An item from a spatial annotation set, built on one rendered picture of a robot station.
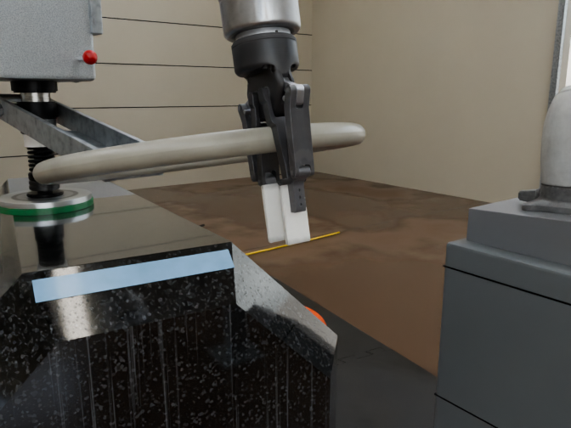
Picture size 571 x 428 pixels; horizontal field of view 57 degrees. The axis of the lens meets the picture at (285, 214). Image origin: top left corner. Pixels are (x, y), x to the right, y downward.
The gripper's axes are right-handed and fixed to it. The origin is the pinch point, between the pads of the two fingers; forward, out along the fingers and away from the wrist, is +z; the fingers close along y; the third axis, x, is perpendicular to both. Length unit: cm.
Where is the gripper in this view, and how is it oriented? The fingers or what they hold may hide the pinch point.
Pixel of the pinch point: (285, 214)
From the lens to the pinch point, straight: 62.2
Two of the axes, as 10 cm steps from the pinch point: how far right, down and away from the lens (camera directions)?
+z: 1.3, 9.9, 0.9
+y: -5.0, -0.1, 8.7
